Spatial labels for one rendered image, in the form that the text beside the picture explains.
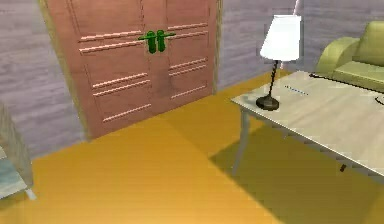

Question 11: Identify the pale grey cabinet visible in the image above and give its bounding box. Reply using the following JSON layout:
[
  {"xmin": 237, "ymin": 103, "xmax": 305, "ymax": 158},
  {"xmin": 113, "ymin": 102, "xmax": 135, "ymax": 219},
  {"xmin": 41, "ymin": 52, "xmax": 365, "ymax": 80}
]
[{"xmin": 0, "ymin": 102, "xmax": 37, "ymax": 202}]

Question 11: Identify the thin blue pen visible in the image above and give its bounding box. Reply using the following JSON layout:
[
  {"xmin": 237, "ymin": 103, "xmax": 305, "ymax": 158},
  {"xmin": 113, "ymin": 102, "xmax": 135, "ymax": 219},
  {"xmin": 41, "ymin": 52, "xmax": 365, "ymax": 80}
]
[{"xmin": 283, "ymin": 85, "xmax": 309, "ymax": 97}]

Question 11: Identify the green sofa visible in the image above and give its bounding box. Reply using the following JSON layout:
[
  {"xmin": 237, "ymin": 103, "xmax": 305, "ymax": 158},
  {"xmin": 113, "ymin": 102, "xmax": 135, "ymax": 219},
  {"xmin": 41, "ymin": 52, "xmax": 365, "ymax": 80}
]
[{"xmin": 314, "ymin": 20, "xmax": 384, "ymax": 94}]

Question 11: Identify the pink double room door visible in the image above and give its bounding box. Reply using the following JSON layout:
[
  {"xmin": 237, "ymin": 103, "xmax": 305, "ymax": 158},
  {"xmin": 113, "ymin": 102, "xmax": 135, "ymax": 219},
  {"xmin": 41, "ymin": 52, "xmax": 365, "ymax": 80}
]
[{"xmin": 39, "ymin": 0, "xmax": 224, "ymax": 141}]

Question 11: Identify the pale grey table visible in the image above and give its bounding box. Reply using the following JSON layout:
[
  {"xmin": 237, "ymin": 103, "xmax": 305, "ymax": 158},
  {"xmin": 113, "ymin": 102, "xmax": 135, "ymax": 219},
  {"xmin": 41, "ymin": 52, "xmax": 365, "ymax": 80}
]
[{"xmin": 230, "ymin": 70, "xmax": 384, "ymax": 184}]

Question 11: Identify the white shade table lamp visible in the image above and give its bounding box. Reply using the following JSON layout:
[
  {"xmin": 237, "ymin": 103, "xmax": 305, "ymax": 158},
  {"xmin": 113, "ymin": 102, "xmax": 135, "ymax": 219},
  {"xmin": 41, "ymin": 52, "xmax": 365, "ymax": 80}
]
[{"xmin": 255, "ymin": 14, "xmax": 303, "ymax": 112}]

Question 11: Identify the green door handle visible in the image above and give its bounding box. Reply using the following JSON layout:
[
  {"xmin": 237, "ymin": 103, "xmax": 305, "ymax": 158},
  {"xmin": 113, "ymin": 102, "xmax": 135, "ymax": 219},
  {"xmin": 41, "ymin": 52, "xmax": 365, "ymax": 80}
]
[
  {"xmin": 137, "ymin": 30, "xmax": 158, "ymax": 55},
  {"xmin": 156, "ymin": 29, "xmax": 177, "ymax": 53}
]

